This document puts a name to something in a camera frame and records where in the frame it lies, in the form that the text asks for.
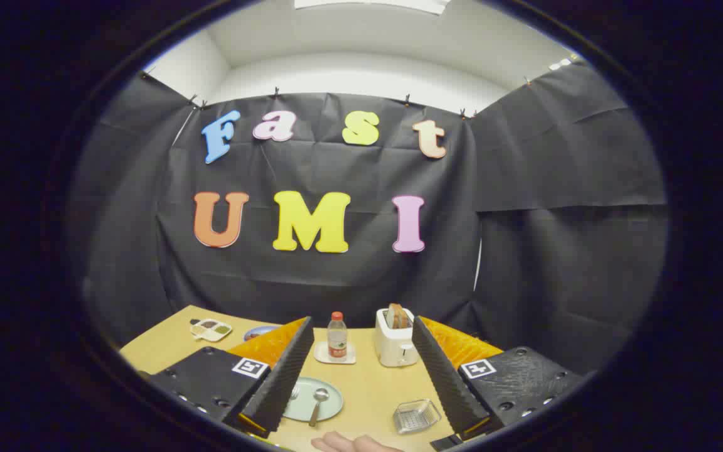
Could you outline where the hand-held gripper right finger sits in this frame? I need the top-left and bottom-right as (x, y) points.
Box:
(412, 316), (588, 440)

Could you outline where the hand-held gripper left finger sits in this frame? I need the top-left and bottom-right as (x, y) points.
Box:
(142, 316), (315, 439)

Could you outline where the white square coaster tray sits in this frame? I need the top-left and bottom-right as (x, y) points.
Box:
(314, 341), (357, 365)

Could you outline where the light green round plate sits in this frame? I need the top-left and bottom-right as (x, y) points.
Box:
(282, 377), (344, 422)

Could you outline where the white toaster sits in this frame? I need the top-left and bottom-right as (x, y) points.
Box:
(374, 308), (419, 368)

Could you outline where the clear plastic water bottle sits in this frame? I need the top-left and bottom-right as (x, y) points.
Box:
(327, 311), (348, 363)

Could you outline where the white divided sauce dish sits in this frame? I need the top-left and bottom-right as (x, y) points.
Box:
(190, 319), (233, 342)

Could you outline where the black backdrop cloth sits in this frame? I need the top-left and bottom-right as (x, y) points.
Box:
(67, 60), (670, 377)

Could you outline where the ceiling light panel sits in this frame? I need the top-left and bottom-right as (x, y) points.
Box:
(294, 0), (450, 14)

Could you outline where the metal wire basket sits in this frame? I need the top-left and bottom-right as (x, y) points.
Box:
(393, 399), (442, 435)

